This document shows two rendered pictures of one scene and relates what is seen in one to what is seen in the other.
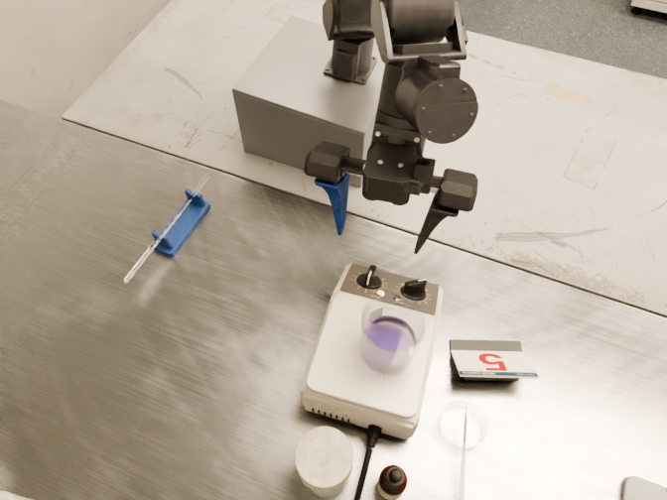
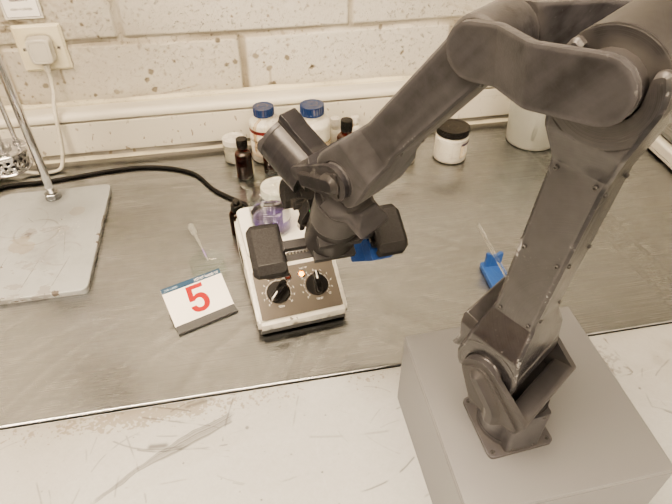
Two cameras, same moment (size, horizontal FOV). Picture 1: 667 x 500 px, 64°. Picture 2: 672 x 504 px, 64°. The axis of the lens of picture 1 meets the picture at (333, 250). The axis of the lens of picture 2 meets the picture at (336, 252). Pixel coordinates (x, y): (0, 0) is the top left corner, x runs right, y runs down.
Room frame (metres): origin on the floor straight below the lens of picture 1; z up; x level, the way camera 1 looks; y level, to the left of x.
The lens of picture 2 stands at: (0.81, -0.33, 1.48)
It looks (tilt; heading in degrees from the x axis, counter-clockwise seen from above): 40 degrees down; 147
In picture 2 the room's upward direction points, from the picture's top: straight up
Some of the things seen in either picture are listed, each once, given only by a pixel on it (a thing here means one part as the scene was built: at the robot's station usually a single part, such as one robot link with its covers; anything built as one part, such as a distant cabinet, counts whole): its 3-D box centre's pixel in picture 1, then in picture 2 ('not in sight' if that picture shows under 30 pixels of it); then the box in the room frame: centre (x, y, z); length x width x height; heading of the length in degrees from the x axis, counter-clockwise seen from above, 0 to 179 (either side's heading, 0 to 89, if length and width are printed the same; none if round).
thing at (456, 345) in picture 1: (491, 357); (199, 300); (0.24, -0.19, 0.92); 0.09 x 0.06 x 0.04; 89
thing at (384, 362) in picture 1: (392, 337); (267, 206); (0.22, -0.06, 1.03); 0.07 x 0.06 x 0.08; 69
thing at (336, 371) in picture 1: (372, 351); (280, 226); (0.22, -0.04, 0.98); 0.12 x 0.12 x 0.01; 74
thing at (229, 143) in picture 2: not in sight; (234, 148); (-0.13, 0.04, 0.93); 0.05 x 0.05 x 0.05
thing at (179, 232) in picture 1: (180, 220); (502, 278); (0.44, 0.22, 0.92); 0.10 x 0.03 x 0.04; 155
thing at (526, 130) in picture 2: not in sight; (537, 111); (0.15, 0.61, 0.97); 0.18 x 0.13 x 0.15; 129
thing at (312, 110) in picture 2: not in sight; (312, 134); (-0.04, 0.17, 0.96); 0.07 x 0.07 x 0.13
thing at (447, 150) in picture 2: not in sight; (451, 141); (0.10, 0.42, 0.94); 0.07 x 0.07 x 0.07
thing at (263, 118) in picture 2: not in sight; (265, 132); (-0.11, 0.10, 0.96); 0.06 x 0.06 x 0.11
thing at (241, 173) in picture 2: not in sight; (243, 157); (-0.06, 0.02, 0.94); 0.03 x 0.03 x 0.08
